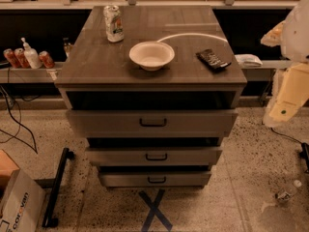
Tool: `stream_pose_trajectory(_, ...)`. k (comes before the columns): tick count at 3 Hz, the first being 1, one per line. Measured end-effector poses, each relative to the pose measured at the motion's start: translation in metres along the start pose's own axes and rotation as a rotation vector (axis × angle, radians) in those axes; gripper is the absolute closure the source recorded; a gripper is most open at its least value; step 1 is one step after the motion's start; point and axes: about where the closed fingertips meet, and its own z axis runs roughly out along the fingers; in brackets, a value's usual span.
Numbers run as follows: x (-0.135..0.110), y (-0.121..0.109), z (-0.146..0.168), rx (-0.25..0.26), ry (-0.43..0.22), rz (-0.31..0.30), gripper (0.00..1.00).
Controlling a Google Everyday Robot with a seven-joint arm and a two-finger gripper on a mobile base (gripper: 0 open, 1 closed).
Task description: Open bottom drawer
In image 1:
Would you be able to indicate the red can right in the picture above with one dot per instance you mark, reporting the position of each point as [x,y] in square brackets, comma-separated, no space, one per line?
[46,59]

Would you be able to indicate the small glass bottle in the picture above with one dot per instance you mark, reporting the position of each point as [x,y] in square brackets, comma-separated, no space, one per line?
[67,46]

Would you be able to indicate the white folded cloth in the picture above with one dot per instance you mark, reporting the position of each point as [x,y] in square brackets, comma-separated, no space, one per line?
[248,60]

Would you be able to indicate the black object right edge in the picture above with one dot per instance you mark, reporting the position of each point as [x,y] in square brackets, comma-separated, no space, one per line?
[304,154]

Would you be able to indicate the white green drink can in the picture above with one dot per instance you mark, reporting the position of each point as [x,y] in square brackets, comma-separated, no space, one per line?
[113,24]

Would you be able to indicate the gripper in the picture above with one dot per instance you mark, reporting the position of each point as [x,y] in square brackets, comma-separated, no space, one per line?
[296,36]

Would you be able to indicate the black snack bag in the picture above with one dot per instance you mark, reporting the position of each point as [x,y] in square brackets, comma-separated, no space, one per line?
[212,61]

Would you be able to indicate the white bowl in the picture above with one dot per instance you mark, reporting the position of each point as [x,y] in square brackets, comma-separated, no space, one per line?
[151,56]

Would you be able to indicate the grey drawer cabinet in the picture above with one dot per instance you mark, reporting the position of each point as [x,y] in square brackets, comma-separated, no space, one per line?
[100,76]

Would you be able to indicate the grey drawer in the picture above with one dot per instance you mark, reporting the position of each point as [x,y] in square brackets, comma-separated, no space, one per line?
[173,123]
[154,179]
[168,156]

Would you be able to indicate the clear plastic bottle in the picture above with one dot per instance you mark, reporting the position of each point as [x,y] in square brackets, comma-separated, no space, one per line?
[288,191]

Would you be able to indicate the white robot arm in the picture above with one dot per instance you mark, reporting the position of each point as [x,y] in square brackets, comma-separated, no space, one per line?
[292,34]

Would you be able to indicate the white pump bottle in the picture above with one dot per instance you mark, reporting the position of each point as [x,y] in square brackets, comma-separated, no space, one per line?
[31,55]

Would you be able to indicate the cardboard box with print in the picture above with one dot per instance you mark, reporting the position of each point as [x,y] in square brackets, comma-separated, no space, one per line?
[21,198]

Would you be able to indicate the black metal bar stand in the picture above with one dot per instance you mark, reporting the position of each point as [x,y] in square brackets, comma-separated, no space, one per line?
[49,221]

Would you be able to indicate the red can middle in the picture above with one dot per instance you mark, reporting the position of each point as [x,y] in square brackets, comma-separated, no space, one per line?
[19,54]

